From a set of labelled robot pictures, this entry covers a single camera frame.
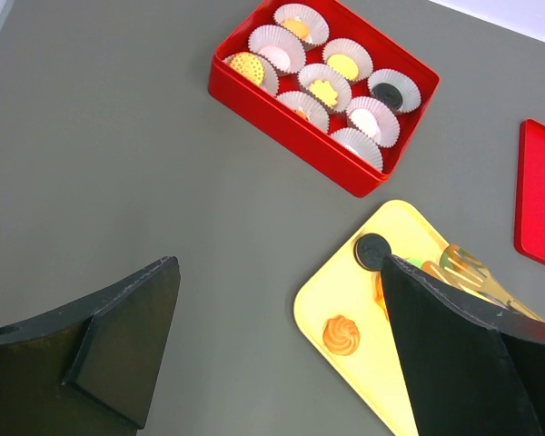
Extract white paper cup front-left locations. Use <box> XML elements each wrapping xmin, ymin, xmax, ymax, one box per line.
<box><xmin>224</xmin><ymin>54</ymin><xmax>280</xmax><ymax>96</ymax></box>

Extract black sandwich cookie top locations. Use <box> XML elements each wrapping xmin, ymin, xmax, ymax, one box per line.
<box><xmin>353</xmin><ymin>233</ymin><xmax>391</xmax><ymax>272</ymax></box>

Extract green sandwich cookie top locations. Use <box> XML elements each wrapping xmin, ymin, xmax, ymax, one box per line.
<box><xmin>405</xmin><ymin>257</ymin><xmax>424</xmax><ymax>268</ymax></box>

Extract pink sandwich cookie top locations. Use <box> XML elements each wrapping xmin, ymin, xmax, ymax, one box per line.
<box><xmin>258</xmin><ymin>45</ymin><xmax>291</xmax><ymax>74</ymax></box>

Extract white paper cup middle-right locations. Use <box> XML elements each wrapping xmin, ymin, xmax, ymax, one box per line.
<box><xmin>346</xmin><ymin>96</ymin><xmax>401</xmax><ymax>148</ymax></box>

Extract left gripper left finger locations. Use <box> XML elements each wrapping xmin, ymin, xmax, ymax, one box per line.
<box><xmin>0</xmin><ymin>256</ymin><xmax>180</xmax><ymax>435</ymax></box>

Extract red box lid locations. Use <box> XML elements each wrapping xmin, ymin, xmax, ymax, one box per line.
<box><xmin>514</xmin><ymin>119</ymin><xmax>545</xmax><ymax>265</ymax></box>

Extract orange swirl cookie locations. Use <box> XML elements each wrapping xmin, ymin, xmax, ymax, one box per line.
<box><xmin>322</xmin><ymin>315</ymin><xmax>361</xmax><ymax>356</ymax></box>

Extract orange fish cookie left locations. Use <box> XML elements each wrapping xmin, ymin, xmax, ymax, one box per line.
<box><xmin>374</xmin><ymin>274</ymin><xmax>390</xmax><ymax>321</ymax></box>

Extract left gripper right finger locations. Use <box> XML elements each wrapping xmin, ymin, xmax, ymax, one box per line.
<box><xmin>381</xmin><ymin>255</ymin><xmax>545</xmax><ymax>435</ymax></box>

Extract white paper cup front-right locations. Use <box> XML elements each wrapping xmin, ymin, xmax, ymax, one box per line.
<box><xmin>331</xmin><ymin>127</ymin><xmax>383</xmax><ymax>172</ymax></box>

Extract red cookie box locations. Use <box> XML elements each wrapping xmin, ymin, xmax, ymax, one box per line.
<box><xmin>208</xmin><ymin>1</ymin><xmax>440</xmax><ymax>198</ymax></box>

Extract white paper cup centre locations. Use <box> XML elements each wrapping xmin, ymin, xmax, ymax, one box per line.
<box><xmin>297</xmin><ymin>64</ymin><xmax>352</xmax><ymax>114</ymax></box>

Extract orange leaf cookie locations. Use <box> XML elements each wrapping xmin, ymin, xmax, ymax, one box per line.
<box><xmin>309</xmin><ymin>79</ymin><xmax>338</xmax><ymax>107</ymax></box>

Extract white paper cup middle-left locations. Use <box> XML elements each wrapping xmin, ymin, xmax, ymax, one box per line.
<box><xmin>248</xmin><ymin>25</ymin><xmax>306</xmax><ymax>75</ymax></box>

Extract white paper cup back-right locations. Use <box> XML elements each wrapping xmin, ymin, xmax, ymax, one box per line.
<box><xmin>368</xmin><ymin>68</ymin><xmax>421</xmax><ymax>114</ymax></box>

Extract metal tongs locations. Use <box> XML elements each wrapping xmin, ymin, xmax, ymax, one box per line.
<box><xmin>420</xmin><ymin>243</ymin><xmax>538</xmax><ymax>319</ymax></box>

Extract pink sandwich cookie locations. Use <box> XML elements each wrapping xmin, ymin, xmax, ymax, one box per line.
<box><xmin>258</xmin><ymin>45</ymin><xmax>291</xmax><ymax>74</ymax></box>
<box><xmin>350</xmin><ymin>108</ymin><xmax>381</xmax><ymax>143</ymax></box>

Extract white paper cup front-middle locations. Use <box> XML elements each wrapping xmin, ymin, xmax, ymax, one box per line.
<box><xmin>277</xmin><ymin>91</ymin><xmax>330</xmax><ymax>134</ymax></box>

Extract round dotted biscuit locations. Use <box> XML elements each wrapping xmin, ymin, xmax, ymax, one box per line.
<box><xmin>326</xmin><ymin>54</ymin><xmax>360</xmax><ymax>82</ymax></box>
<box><xmin>227</xmin><ymin>52</ymin><xmax>265</xmax><ymax>86</ymax></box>

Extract white paper cup back-middle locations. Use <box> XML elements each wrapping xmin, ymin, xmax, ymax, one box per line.
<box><xmin>322</xmin><ymin>38</ymin><xmax>373</xmax><ymax>84</ymax></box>

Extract yellow tray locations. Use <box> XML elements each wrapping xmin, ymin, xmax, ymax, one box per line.
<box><xmin>292</xmin><ymin>199</ymin><xmax>545</xmax><ymax>436</ymax></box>

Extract black sandwich cookie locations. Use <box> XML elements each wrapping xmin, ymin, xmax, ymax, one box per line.
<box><xmin>372</xmin><ymin>83</ymin><xmax>403</xmax><ymax>111</ymax></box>
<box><xmin>353</xmin><ymin>233</ymin><xmax>391</xmax><ymax>272</ymax></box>

